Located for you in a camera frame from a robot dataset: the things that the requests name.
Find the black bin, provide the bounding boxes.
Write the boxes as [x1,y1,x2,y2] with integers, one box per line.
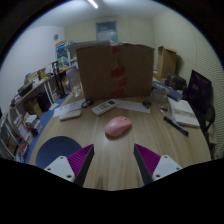
[35,91,52,113]

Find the black eyeglasses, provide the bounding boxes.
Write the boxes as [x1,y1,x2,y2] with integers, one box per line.
[80,99,95,109]

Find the cluttered shelf unit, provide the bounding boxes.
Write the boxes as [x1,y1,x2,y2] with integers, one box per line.
[0,68,58,164]

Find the ceiling light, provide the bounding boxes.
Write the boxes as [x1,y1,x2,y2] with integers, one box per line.
[87,0,100,10]

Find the flat white rectangular device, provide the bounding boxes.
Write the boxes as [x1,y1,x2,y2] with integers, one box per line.
[58,109,82,122]

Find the black bag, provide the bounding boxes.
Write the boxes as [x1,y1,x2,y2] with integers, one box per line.
[165,73,187,90]

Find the upright open cardboard box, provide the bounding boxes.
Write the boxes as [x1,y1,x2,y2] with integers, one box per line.
[156,45,179,80]

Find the clear plastic jug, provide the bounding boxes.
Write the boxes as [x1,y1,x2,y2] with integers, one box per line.
[65,65,82,98]

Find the black monitor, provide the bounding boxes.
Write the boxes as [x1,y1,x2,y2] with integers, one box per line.
[185,69,213,116]

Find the window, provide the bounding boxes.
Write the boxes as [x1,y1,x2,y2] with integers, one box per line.
[95,20,119,44]

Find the pink computer mouse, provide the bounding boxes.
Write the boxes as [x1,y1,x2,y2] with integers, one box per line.
[104,115,133,138]

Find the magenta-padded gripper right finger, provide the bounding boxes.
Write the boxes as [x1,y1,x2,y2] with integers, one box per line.
[133,143,183,186]

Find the large taped cardboard box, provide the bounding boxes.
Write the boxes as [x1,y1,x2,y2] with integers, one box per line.
[75,43,156,102]

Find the white book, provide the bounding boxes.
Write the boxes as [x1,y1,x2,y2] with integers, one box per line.
[167,97,201,129]

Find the blue and white cabinet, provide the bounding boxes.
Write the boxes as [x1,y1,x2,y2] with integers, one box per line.
[55,40,78,69]

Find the brown cardboard box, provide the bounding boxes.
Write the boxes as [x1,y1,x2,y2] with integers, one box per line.
[24,97,44,118]

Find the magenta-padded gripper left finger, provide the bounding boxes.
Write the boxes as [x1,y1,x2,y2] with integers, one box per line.
[43,143,95,187]

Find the small black clip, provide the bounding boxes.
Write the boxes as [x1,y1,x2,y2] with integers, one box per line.
[142,99,153,109]

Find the round blue mouse pad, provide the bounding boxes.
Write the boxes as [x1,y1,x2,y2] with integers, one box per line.
[35,135,83,170]

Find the blue book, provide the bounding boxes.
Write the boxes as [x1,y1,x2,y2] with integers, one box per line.
[152,80,184,102]

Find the black stand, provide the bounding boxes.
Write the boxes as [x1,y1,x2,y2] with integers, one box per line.
[50,60,68,99]

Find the white remote control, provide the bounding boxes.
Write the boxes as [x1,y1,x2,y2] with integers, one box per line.
[91,99,118,117]

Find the clear plastic container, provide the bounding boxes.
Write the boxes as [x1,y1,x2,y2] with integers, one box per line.
[151,87,169,104]

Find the black marker pen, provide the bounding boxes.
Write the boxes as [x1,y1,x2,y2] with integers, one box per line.
[163,115,190,137]

